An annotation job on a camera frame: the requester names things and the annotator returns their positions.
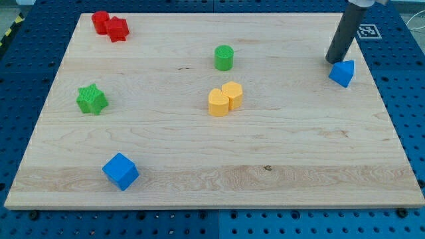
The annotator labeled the blue cube block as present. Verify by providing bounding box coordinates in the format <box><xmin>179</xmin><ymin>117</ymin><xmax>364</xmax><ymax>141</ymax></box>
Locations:
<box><xmin>102</xmin><ymin>153</ymin><xmax>139</xmax><ymax>191</ymax></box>

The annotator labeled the green cylinder block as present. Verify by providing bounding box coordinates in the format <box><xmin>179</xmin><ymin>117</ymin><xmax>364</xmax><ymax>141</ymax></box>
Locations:
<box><xmin>214</xmin><ymin>45</ymin><xmax>234</xmax><ymax>71</ymax></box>

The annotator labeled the red star block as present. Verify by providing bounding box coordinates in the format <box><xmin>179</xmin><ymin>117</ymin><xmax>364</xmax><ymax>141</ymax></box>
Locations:
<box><xmin>104</xmin><ymin>17</ymin><xmax>129</xmax><ymax>42</ymax></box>

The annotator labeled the wooden board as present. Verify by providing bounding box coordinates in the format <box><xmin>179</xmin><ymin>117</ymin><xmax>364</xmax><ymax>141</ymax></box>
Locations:
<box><xmin>5</xmin><ymin>13</ymin><xmax>424</xmax><ymax>210</ymax></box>

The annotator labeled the green star block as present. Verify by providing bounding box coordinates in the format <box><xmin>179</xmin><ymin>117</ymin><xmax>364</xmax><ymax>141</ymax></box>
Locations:
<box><xmin>76</xmin><ymin>84</ymin><xmax>109</xmax><ymax>115</ymax></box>

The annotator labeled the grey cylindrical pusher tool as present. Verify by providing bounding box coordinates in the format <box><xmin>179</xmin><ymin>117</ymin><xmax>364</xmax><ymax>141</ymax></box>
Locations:
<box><xmin>325</xmin><ymin>0</ymin><xmax>389</xmax><ymax>64</ymax></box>

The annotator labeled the yellow hexagon block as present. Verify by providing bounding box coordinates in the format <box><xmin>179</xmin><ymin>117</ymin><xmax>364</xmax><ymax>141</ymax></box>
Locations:
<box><xmin>222</xmin><ymin>81</ymin><xmax>243</xmax><ymax>110</ymax></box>

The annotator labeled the red cylinder block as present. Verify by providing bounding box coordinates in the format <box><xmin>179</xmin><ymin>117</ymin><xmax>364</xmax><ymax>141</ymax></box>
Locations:
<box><xmin>91</xmin><ymin>11</ymin><xmax>110</xmax><ymax>35</ymax></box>

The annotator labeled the blue triangle block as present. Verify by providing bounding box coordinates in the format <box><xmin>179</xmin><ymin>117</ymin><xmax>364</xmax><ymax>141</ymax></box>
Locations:
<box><xmin>329</xmin><ymin>60</ymin><xmax>355</xmax><ymax>88</ymax></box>

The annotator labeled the white fiducial marker tag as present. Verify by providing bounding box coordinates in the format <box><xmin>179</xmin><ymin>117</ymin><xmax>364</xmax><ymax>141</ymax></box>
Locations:
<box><xmin>357</xmin><ymin>24</ymin><xmax>382</xmax><ymax>39</ymax></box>

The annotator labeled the white cable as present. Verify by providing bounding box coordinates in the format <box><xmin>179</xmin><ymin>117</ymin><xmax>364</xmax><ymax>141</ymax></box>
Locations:
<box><xmin>405</xmin><ymin>9</ymin><xmax>425</xmax><ymax>34</ymax></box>

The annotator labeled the yellow heart block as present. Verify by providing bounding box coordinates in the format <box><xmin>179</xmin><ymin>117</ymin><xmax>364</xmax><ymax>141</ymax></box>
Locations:
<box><xmin>208</xmin><ymin>88</ymin><xmax>230</xmax><ymax>117</ymax></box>

